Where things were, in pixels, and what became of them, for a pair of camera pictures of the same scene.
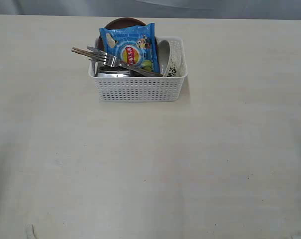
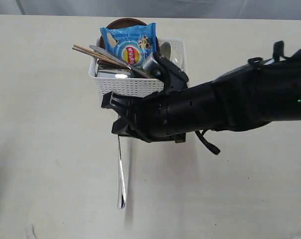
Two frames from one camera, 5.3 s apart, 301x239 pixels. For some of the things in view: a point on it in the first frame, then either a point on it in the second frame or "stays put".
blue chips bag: (135, 45) stays put
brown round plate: (120, 22) stays put
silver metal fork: (111, 60) to (121, 191)
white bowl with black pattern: (171, 57) stays put
